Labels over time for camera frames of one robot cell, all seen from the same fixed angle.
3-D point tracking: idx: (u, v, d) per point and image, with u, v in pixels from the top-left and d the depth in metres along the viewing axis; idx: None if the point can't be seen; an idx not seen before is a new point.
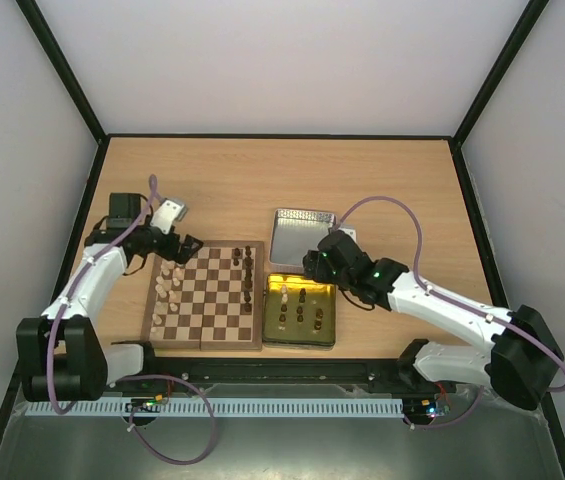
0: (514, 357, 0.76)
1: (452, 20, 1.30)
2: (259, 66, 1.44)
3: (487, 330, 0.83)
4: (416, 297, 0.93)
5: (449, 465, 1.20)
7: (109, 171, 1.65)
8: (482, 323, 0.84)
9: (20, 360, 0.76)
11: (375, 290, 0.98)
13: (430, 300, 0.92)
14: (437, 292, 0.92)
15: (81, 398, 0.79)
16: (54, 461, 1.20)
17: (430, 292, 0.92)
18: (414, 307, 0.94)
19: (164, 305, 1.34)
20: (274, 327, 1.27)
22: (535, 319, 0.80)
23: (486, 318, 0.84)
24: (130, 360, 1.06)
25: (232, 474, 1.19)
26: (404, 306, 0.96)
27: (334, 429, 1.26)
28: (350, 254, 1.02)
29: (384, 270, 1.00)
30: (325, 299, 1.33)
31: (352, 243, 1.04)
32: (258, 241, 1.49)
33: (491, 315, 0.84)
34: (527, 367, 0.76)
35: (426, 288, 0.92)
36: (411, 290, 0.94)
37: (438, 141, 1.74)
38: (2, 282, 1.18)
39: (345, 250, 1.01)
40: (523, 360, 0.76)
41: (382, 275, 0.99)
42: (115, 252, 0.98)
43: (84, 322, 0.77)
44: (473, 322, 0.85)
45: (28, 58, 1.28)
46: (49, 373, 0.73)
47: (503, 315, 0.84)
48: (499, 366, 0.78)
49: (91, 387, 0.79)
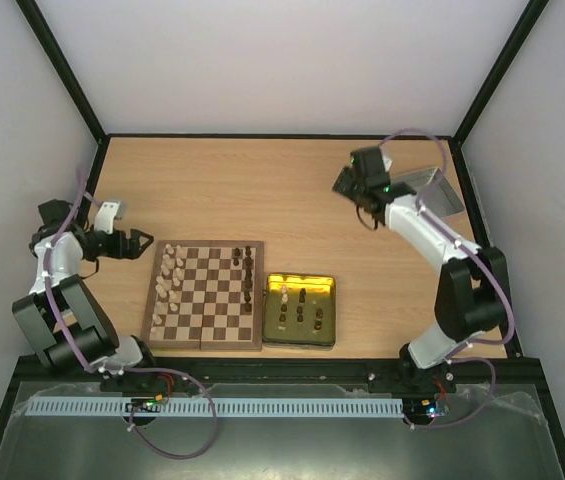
0: (461, 281, 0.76)
1: (452, 20, 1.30)
2: (259, 66, 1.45)
3: (450, 253, 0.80)
4: (406, 212, 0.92)
5: (453, 467, 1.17)
7: (110, 171, 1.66)
8: (450, 247, 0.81)
9: (30, 339, 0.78)
11: (378, 199, 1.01)
13: (415, 218, 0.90)
14: (427, 216, 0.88)
15: (106, 353, 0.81)
16: (54, 462, 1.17)
17: (419, 212, 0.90)
18: (403, 222, 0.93)
19: (164, 305, 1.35)
20: (274, 328, 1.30)
22: (500, 259, 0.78)
23: (454, 243, 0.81)
24: (128, 355, 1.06)
25: (232, 474, 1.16)
26: (396, 223, 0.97)
27: (334, 428, 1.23)
28: (369, 169, 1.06)
29: (398, 186, 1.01)
30: (325, 299, 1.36)
31: (380, 160, 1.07)
32: (259, 241, 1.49)
33: (460, 241, 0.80)
34: (467, 295, 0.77)
35: (416, 211, 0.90)
36: (407, 205, 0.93)
37: (438, 142, 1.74)
38: (1, 280, 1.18)
39: (364, 162, 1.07)
40: (468, 287, 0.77)
41: (393, 193, 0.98)
42: (68, 236, 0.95)
43: (77, 278, 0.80)
44: (441, 244, 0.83)
45: (28, 56, 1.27)
46: (65, 332, 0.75)
47: (471, 248, 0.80)
48: (444, 283, 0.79)
49: (112, 338, 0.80)
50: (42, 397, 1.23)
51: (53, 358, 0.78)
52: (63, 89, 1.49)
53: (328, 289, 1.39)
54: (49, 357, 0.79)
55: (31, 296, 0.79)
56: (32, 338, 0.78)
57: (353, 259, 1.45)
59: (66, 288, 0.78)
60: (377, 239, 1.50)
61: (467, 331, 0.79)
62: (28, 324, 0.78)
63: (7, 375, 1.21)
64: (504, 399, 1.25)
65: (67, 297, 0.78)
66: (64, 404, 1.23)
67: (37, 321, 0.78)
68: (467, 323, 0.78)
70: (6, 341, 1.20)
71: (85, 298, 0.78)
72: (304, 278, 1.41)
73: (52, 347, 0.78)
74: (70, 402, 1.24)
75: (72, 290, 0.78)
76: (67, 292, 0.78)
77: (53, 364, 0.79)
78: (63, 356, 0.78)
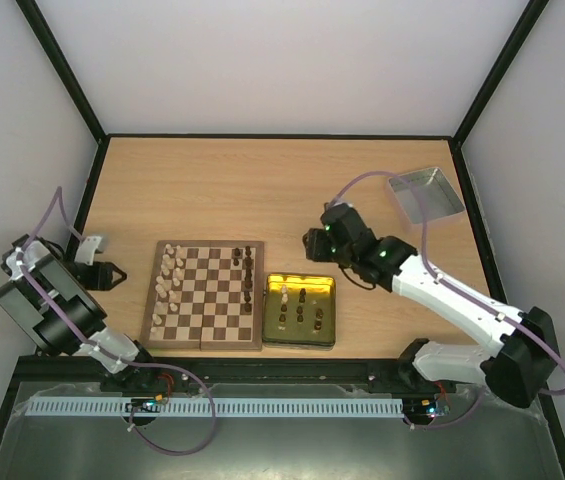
0: (522, 360, 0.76)
1: (453, 19, 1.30)
2: (259, 66, 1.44)
3: (497, 329, 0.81)
4: (423, 285, 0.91)
5: (452, 467, 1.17)
7: (110, 171, 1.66)
8: (492, 321, 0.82)
9: (21, 323, 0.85)
11: (377, 264, 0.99)
13: (436, 289, 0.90)
14: (448, 283, 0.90)
15: (97, 321, 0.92)
16: (54, 462, 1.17)
17: (438, 281, 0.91)
18: (422, 293, 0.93)
19: (164, 305, 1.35)
20: (274, 327, 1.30)
22: (545, 322, 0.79)
23: (496, 316, 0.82)
24: (125, 346, 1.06)
25: (232, 474, 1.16)
26: (407, 290, 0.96)
27: (334, 428, 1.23)
28: (353, 233, 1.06)
29: (387, 241, 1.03)
30: (325, 299, 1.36)
31: (359, 220, 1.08)
32: (259, 241, 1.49)
33: (502, 313, 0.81)
34: (528, 370, 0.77)
35: (436, 279, 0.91)
36: (420, 276, 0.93)
37: (438, 142, 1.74)
38: (1, 280, 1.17)
39: (346, 226, 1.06)
40: (526, 362, 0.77)
41: (390, 254, 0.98)
42: (37, 243, 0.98)
43: (51, 256, 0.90)
44: (480, 317, 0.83)
45: (28, 57, 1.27)
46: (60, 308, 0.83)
47: (513, 314, 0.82)
48: (502, 362, 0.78)
49: (99, 307, 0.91)
50: (42, 397, 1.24)
51: (49, 336, 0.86)
52: (63, 90, 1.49)
53: (328, 289, 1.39)
54: (43, 337, 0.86)
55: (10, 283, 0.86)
56: (22, 320, 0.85)
57: None
59: (46, 266, 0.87)
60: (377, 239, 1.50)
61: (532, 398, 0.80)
62: (16, 308, 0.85)
63: (7, 376, 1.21)
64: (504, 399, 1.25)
65: (49, 275, 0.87)
66: (63, 404, 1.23)
67: (25, 304, 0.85)
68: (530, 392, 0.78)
70: (6, 341, 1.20)
71: (65, 272, 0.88)
72: (303, 278, 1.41)
73: (45, 327, 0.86)
74: (70, 402, 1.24)
75: (53, 267, 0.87)
76: (47, 270, 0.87)
77: (50, 341, 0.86)
78: (57, 333, 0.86)
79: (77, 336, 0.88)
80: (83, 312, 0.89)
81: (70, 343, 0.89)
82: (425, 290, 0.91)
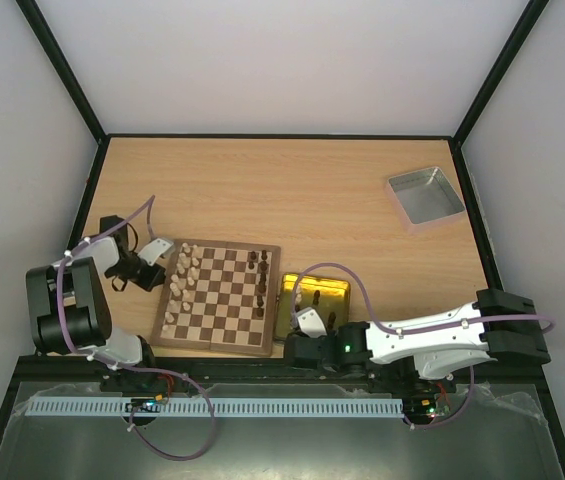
0: (517, 346, 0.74)
1: (452, 20, 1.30)
2: (260, 68, 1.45)
3: (472, 334, 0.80)
4: (395, 348, 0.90)
5: (452, 468, 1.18)
7: (110, 171, 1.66)
8: (460, 332, 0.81)
9: (31, 309, 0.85)
11: (354, 362, 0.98)
13: (408, 340, 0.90)
14: (409, 329, 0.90)
15: (95, 340, 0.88)
16: (55, 462, 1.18)
17: (402, 335, 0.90)
18: (401, 353, 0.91)
19: (177, 303, 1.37)
20: (285, 326, 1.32)
22: (496, 297, 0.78)
23: (461, 326, 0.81)
24: (124, 352, 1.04)
25: (232, 474, 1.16)
26: (388, 356, 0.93)
27: (334, 429, 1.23)
28: (313, 357, 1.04)
29: (341, 333, 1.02)
30: (340, 304, 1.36)
31: (306, 343, 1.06)
32: (275, 246, 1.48)
33: (465, 322, 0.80)
34: (527, 343, 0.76)
35: (399, 332, 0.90)
36: (388, 341, 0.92)
37: (438, 142, 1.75)
38: (3, 280, 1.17)
39: (304, 355, 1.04)
40: (522, 342, 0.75)
41: (353, 345, 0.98)
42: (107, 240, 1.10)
43: (89, 261, 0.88)
44: (455, 336, 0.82)
45: (27, 56, 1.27)
46: (62, 315, 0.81)
47: (474, 312, 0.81)
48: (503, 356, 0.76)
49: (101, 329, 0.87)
50: (42, 397, 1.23)
51: (43, 334, 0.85)
52: (63, 90, 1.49)
53: (342, 292, 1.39)
54: (39, 332, 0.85)
55: (44, 268, 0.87)
56: (33, 305, 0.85)
57: (353, 259, 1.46)
59: (78, 268, 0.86)
60: (377, 239, 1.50)
61: (547, 355, 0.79)
62: (35, 294, 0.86)
63: (7, 376, 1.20)
64: (504, 399, 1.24)
65: (75, 276, 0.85)
66: (63, 404, 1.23)
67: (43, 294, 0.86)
68: (539, 351, 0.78)
70: (6, 341, 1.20)
71: (89, 282, 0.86)
72: (319, 279, 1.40)
73: (46, 324, 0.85)
74: (70, 403, 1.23)
75: (82, 271, 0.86)
76: (76, 271, 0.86)
77: (42, 340, 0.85)
78: (53, 335, 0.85)
79: (68, 345, 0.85)
80: (84, 327, 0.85)
81: (62, 347, 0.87)
82: (406, 350, 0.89)
